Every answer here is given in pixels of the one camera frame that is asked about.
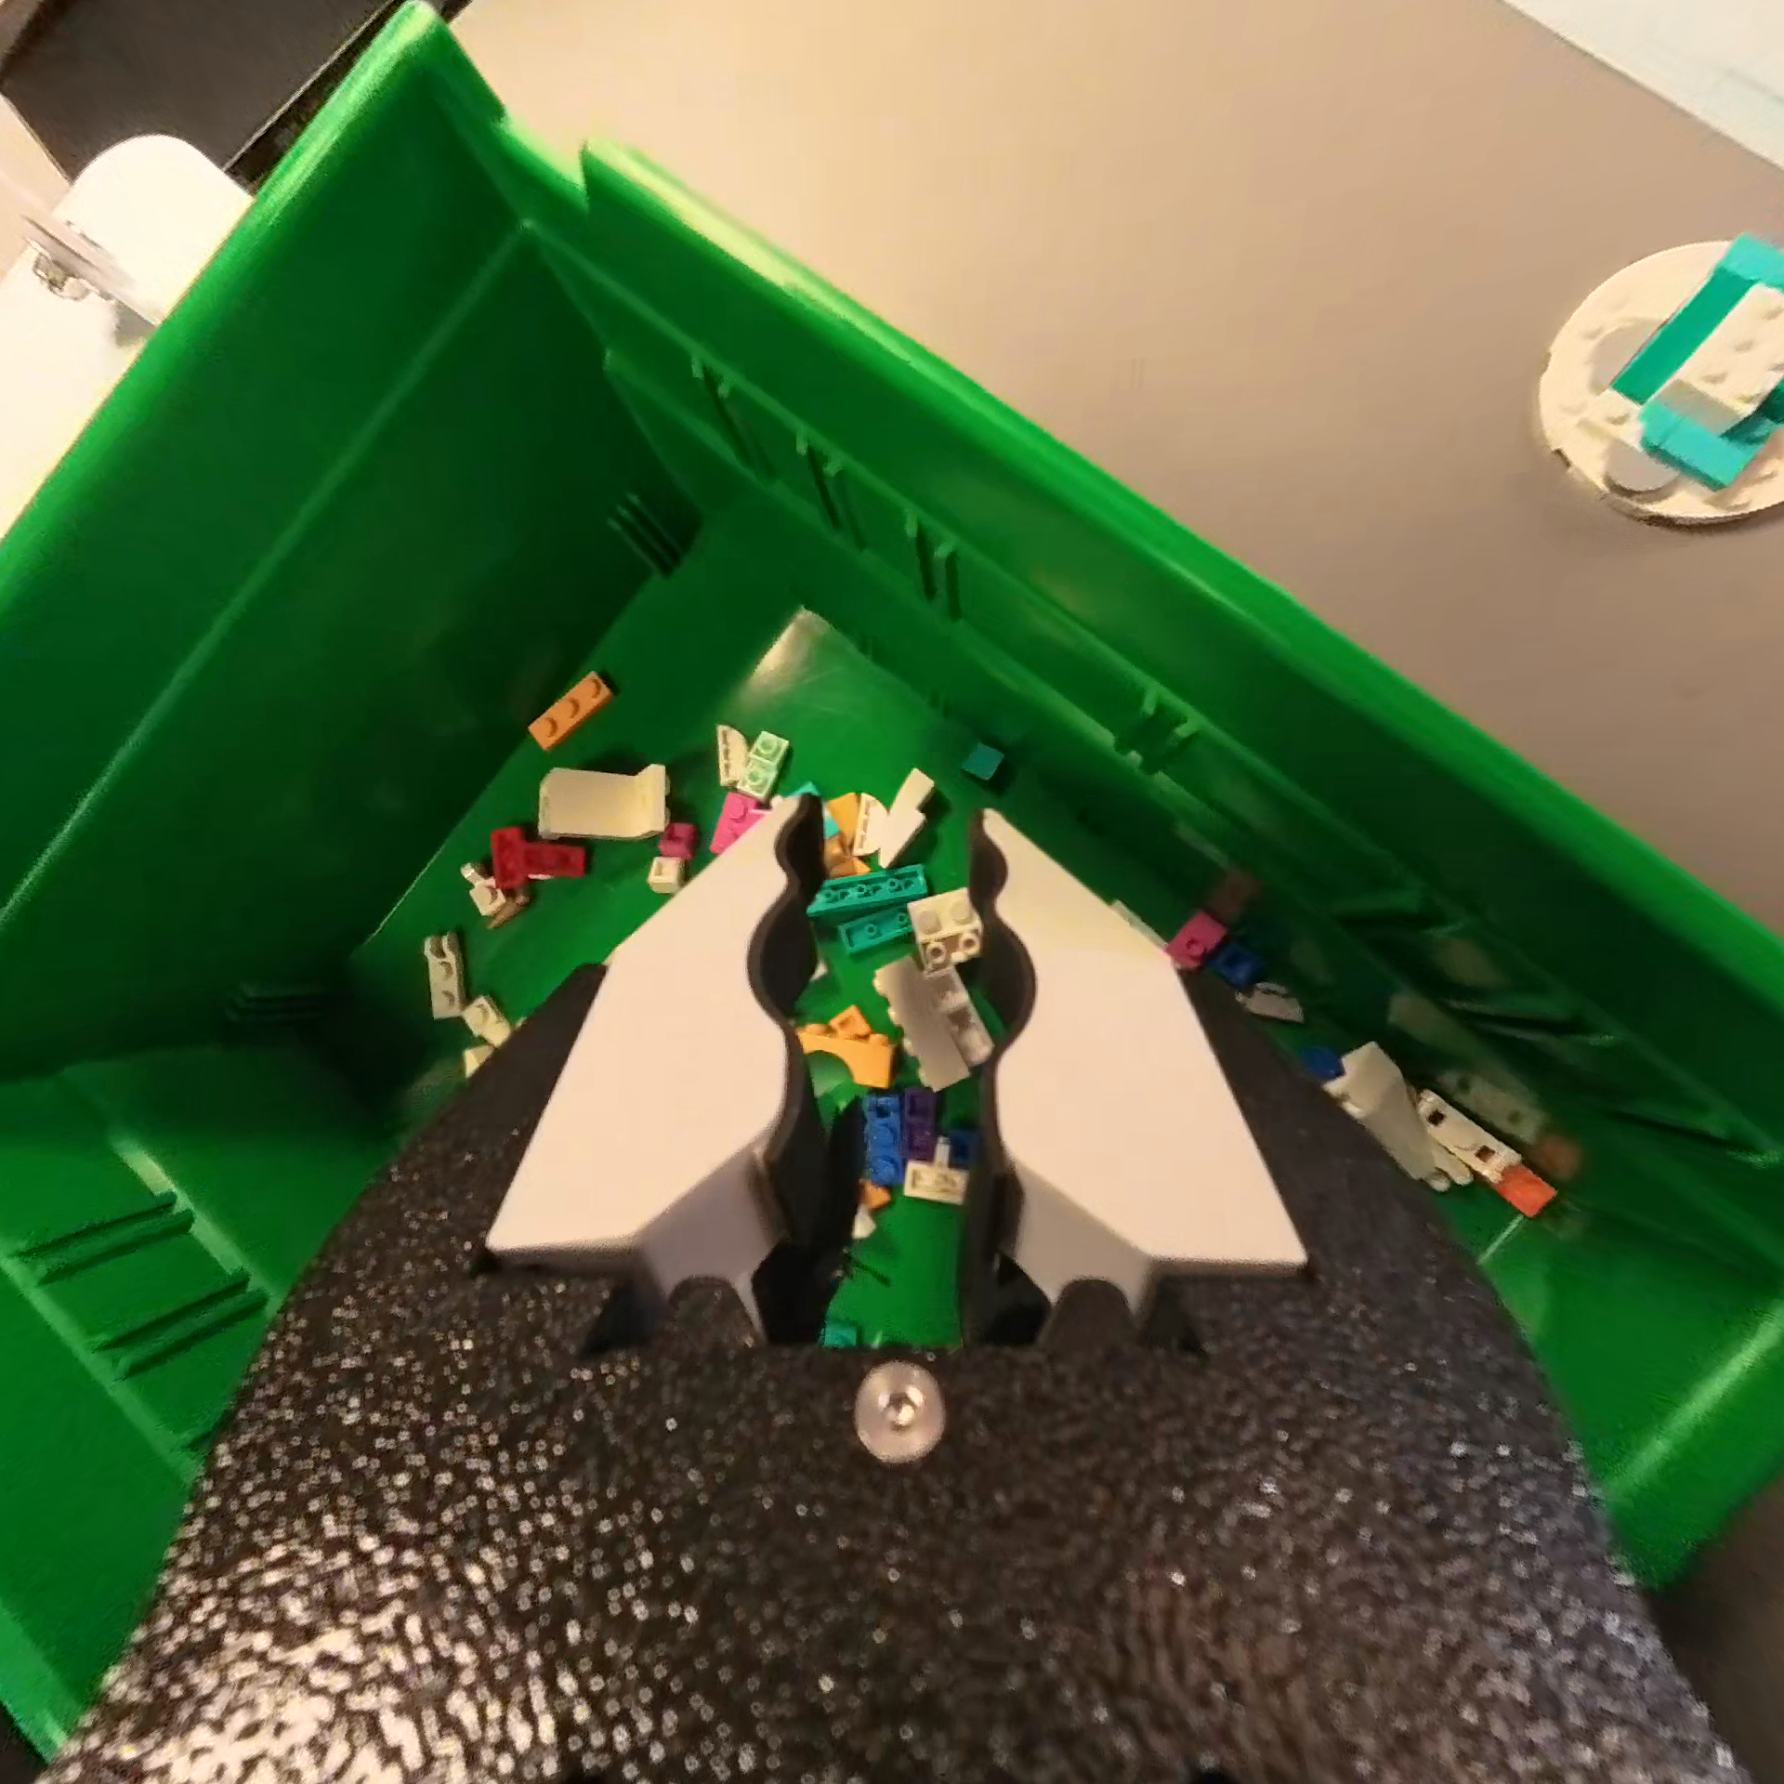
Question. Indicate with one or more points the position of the round white lego base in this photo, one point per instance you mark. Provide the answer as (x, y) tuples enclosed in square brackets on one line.
[(1707, 361)]

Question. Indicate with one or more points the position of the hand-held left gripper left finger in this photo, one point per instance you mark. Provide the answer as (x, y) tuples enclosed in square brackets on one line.
[(657, 1089)]

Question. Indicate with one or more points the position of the pile of lego bricks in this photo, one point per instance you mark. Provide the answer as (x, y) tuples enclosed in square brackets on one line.
[(872, 893)]

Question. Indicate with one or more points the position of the green plastic bin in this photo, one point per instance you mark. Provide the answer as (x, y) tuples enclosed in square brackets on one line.
[(350, 486)]

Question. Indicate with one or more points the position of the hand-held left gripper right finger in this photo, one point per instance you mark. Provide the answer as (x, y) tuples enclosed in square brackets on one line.
[(1129, 1104)]

